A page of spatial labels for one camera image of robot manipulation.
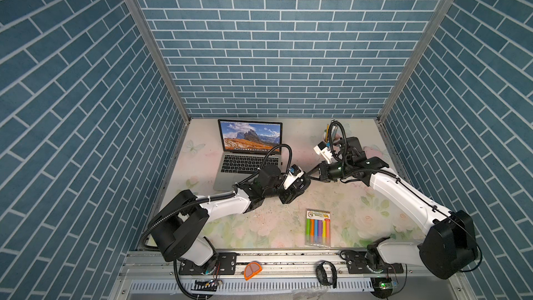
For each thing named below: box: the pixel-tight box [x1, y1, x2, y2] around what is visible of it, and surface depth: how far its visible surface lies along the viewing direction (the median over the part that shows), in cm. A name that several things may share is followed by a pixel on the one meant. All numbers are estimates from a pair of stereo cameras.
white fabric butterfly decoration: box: [185, 139, 206, 153], surface depth 110 cm
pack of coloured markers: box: [305, 208, 332, 248], surface depth 82 cm
